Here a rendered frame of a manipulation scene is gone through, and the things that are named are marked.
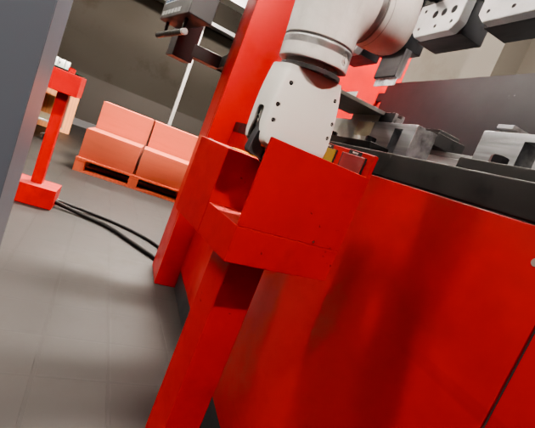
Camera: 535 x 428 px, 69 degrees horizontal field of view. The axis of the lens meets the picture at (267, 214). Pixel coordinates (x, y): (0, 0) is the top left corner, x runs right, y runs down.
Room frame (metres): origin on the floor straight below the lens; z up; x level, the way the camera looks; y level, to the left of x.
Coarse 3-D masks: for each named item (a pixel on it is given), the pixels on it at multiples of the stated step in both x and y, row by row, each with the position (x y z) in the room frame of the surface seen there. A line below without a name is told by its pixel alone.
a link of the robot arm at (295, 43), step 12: (288, 36) 0.47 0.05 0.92; (300, 36) 0.45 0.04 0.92; (312, 36) 0.45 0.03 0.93; (288, 48) 0.46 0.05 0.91; (300, 48) 0.45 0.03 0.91; (312, 48) 0.45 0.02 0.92; (324, 48) 0.45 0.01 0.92; (336, 48) 0.45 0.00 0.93; (300, 60) 0.46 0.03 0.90; (312, 60) 0.46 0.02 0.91; (324, 60) 0.45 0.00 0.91; (336, 60) 0.46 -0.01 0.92; (348, 60) 0.47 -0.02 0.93; (336, 72) 0.48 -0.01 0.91
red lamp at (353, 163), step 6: (342, 156) 0.56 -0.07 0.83; (348, 156) 0.55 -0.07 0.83; (354, 156) 0.54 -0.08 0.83; (342, 162) 0.55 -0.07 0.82; (348, 162) 0.54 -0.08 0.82; (354, 162) 0.53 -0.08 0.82; (360, 162) 0.53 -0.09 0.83; (348, 168) 0.54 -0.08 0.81; (354, 168) 0.53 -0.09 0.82; (360, 168) 0.52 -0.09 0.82
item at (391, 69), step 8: (384, 56) 1.15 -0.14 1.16; (392, 56) 1.11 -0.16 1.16; (400, 56) 1.08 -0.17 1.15; (408, 56) 1.07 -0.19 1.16; (384, 64) 1.14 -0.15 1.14; (392, 64) 1.10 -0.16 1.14; (400, 64) 1.07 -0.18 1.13; (376, 72) 1.16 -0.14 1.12; (384, 72) 1.12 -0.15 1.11; (392, 72) 1.08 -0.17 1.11; (400, 72) 1.07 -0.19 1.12; (376, 80) 1.16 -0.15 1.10; (384, 80) 1.12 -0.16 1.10; (392, 80) 1.09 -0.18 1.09
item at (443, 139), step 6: (438, 132) 1.13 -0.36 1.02; (444, 132) 1.15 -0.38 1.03; (438, 138) 1.13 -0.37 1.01; (444, 138) 1.14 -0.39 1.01; (450, 138) 1.15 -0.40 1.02; (456, 138) 1.17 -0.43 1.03; (438, 144) 1.13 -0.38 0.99; (444, 144) 1.14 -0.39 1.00; (450, 144) 1.15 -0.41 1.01; (456, 144) 1.16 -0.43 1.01; (438, 150) 1.18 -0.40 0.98; (444, 150) 1.15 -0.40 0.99; (450, 150) 1.15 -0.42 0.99; (456, 150) 1.16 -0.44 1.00; (462, 150) 1.17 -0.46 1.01
